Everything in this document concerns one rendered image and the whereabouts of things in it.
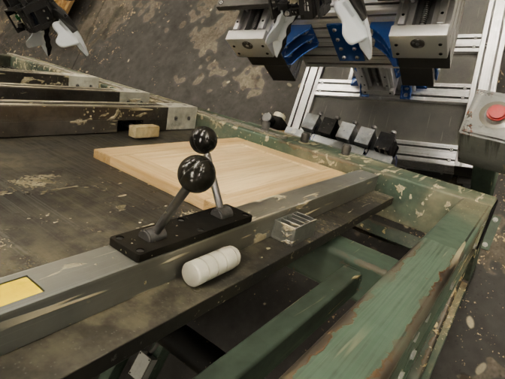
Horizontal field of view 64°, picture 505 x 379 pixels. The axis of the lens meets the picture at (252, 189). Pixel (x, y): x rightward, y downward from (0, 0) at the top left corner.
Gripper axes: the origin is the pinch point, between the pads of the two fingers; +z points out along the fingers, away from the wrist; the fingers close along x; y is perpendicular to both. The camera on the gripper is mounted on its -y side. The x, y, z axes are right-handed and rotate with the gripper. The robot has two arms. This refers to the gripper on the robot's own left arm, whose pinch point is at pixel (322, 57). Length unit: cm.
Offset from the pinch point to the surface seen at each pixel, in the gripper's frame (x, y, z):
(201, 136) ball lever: -7.7, 22.5, 0.3
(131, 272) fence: -3.7, 42.2, 2.7
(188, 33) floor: -176, -164, 65
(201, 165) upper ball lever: 1.9, 33.4, -5.3
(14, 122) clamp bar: -64, 19, 7
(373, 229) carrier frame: -12, -57, 103
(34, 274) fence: -7.9, 48.0, -2.3
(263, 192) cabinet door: -10.9, 9.2, 23.0
